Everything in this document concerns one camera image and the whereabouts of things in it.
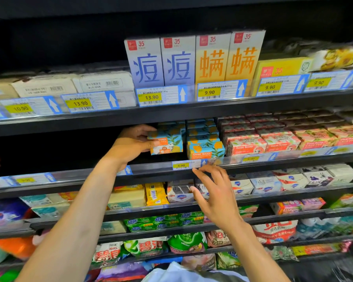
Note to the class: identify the person's right hand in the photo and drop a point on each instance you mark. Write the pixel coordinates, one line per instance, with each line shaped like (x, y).
(219, 202)

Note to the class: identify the person's left hand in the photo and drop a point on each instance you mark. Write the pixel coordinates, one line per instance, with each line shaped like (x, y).
(126, 148)

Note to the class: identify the person's right thumb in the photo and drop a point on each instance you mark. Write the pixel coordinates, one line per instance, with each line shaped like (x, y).
(197, 197)

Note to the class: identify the person's left thumb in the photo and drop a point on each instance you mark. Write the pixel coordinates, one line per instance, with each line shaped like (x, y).
(151, 145)

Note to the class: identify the blue orange soap carton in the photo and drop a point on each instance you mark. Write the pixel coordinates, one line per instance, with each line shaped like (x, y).
(170, 142)

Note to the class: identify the person's right forearm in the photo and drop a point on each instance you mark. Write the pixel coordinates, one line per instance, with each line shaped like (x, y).
(256, 255)

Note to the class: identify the person's left forearm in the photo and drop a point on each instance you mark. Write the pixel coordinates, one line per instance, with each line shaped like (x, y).
(76, 220)

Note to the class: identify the row of shelf price labels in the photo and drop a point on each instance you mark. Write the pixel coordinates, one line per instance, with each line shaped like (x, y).
(150, 97)
(181, 165)

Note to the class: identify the green soap multipack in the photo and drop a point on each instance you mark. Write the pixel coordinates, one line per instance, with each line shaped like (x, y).
(164, 221)

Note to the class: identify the black metal shelf board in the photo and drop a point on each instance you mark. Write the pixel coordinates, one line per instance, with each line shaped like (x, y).
(311, 214)
(176, 113)
(282, 166)
(311, 193)

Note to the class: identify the pink white detergent bag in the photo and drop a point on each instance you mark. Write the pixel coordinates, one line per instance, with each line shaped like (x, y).
(217, 238)

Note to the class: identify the stack of blue soap boxes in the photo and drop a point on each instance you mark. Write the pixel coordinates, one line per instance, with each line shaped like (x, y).
(206, 149)

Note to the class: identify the pale yellow soap bar pack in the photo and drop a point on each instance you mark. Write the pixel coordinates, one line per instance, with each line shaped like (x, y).
(126, 199)

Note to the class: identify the row of white soap boxes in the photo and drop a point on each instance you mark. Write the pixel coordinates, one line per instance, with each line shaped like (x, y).
(264, 184)

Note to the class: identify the cream soap box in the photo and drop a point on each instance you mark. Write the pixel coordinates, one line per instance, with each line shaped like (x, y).
(44, 86)
(104, 82)
(0, 90)

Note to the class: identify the tall lavender soap box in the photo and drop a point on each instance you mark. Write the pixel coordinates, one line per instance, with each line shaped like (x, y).
(179, 63)
(145, 66)

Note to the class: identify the white plastic bag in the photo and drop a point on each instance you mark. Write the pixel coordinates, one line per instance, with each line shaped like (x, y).
(176, 274)

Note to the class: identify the stack of pink soap boxes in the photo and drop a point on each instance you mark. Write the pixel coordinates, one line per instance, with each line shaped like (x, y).
(279, 140)

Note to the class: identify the pink orange soap multipack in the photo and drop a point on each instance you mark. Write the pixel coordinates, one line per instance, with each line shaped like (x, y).
(297, 206)

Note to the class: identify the tall orange soap box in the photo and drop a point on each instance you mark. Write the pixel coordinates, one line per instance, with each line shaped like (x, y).
(212, 61)
(244, 58)

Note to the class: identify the white red green detergent bag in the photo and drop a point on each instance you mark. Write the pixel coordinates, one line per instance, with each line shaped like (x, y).
(108, 254)

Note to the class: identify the teal white soap pack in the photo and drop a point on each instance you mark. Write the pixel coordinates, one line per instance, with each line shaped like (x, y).
(47, 204)

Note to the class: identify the yellow orange flat packet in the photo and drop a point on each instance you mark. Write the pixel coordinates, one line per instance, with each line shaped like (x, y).
(317, 249)

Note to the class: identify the pale blue detergent bags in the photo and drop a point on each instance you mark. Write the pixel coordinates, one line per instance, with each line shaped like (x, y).
(329, 227)

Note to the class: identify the flat yellow soap box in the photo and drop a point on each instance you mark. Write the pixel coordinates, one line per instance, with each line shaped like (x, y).
(282, 67)

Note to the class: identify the green soap pack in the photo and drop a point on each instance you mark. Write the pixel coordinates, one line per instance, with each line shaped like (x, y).
(350, 199)

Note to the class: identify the blue purple detergent bag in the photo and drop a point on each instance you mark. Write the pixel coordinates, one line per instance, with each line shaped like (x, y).
(6, 212)

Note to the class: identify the orange bottle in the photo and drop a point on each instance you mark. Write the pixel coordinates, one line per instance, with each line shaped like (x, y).
(16, 247)

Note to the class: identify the white yellow soap packet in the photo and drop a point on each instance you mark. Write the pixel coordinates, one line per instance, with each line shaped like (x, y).
(335, 58)

